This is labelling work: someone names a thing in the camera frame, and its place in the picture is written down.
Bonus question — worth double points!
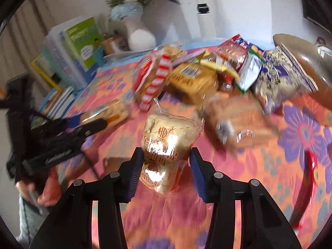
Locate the yellow packaged bread snack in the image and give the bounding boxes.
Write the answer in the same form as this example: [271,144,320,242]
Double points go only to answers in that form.
[168,63,219,105]

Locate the person's left hand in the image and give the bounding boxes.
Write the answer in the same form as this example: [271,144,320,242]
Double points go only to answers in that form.
[15,167,62,207]

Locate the blue red chip bag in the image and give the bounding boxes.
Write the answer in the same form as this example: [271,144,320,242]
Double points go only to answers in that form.
[216,34,264,71]

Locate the white pipe with black clamp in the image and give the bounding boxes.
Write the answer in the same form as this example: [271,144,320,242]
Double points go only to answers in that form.
[196,0,216,39]

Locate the clear bag small round crackers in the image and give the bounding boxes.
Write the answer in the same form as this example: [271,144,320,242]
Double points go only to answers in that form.
[79,100,129,127]

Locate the red white striped snack bag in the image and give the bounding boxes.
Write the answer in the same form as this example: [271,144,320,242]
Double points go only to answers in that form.
[132,50,173,111]

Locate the grey sleeve forearm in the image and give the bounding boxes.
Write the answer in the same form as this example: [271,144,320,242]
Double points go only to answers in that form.
[16,195,46,248]

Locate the purple white patterned snack bag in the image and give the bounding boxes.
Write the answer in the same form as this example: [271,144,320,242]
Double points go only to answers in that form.
[251,43,319,114]

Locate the floral orange pink tablecloth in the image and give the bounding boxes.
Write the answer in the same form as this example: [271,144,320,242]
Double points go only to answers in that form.
[46,63,331,248]

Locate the brown round bread pack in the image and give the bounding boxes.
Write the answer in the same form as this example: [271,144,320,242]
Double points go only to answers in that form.
[203,93,280,150]

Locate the stack of upright books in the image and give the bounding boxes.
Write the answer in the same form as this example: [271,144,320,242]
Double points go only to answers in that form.
[43,16,103,90]

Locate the flat lying books pile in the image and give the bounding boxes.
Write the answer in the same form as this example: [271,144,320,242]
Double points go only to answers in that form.
[37,87,77,120]

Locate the white ceramic vase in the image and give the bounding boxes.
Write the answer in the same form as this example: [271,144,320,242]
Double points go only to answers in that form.
[124,15,156,52]

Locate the white blue snack packet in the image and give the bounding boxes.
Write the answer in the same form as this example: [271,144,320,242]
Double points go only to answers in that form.
[236,50,265,93]

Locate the clear bag pale rice cakes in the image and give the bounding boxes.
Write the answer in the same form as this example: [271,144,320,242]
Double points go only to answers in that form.
[140,98,204,194]

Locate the green cover book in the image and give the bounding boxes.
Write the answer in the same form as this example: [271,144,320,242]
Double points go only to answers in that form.
[63,17,103,73]

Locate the red long snack stick pack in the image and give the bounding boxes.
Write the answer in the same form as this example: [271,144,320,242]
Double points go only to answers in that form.
[289,150,319,231]

